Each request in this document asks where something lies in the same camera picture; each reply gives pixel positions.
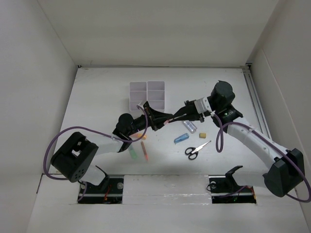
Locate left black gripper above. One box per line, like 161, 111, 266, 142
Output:
126, 107, 172, 136

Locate white organizer container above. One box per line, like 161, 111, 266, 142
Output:
147, 81, 165, 112
129, 82, 147, 112

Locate blue cap spray bottle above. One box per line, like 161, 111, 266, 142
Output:
183, 120, 197, 133

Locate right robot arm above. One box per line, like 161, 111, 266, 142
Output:
169, 81, 311, 197

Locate blue correction tape dispenser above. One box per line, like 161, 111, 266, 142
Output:
173, 133, 190, 144

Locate orange pen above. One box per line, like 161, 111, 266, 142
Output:
140, 141, 149, 161

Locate orange yellow highlighter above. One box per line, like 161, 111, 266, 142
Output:
132, 133, 147, 140

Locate white right organizer container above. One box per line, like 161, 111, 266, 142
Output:
147, 81, 165, 112

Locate black handled scissors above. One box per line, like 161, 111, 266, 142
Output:
185, 140, 211, 161

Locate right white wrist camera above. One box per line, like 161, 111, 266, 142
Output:
194, 97, 213, 115

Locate green highlighter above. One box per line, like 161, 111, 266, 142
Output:
128, 145, 138, 160

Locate white left organizer container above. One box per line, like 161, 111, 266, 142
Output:
129, 82, 147, 112

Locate aluminium rail strip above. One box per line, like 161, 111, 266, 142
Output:
242, 63, 271, 139

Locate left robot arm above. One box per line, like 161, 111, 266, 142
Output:
50, 102, 173, 193

